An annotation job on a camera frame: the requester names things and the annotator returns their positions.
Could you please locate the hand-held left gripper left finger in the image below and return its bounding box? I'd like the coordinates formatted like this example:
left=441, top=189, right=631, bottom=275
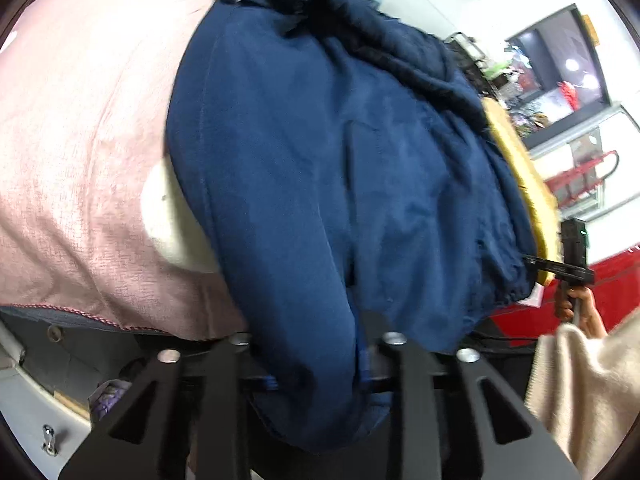
left=57, top=331, right=278, bottom=480

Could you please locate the person's right forearm cream sleeve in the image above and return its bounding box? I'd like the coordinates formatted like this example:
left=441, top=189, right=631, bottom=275
left=524, top=305, right=640, bottom=480

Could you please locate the white bed base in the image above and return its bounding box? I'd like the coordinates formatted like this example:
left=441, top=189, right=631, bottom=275
left=0, top=310, right=151, bottom=461

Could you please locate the red cabinet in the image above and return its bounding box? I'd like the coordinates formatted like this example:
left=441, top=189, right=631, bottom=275
left=487, top=245, right=640, bottom=348

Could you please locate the gold crinkled cloth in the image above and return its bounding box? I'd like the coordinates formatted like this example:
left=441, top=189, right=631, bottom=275
left=481, top=97, right=560, bottom=286

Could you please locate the purple plastic bag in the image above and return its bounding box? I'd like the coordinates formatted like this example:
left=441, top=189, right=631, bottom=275
left=89, top=380, right=133, bottom=421

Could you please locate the navy blue padded jacket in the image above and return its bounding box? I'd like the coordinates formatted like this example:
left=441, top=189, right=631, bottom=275
left=167, top=0, right=538, bottom=456

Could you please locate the pink polka-dot blanket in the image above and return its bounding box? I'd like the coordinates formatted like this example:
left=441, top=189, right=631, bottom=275
left=0, top=0, right=251, bottom=341

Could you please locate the wall television screen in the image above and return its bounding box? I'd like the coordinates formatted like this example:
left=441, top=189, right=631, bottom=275
left=505, top=4, right=613, bottom=133

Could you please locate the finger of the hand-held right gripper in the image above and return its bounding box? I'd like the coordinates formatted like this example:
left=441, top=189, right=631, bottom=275
left=522, top=254, right=565, bottom=275

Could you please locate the person's right hand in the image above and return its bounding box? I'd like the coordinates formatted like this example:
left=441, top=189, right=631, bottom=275
left=554, top=284, right=608, bottom=338

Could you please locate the red metal rack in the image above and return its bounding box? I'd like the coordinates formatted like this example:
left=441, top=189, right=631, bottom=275
left=545, top=150, right=621, bottom=211

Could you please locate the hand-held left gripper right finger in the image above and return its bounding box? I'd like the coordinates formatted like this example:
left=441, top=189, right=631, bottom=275
left=357, top=310, right=581, bottom=480

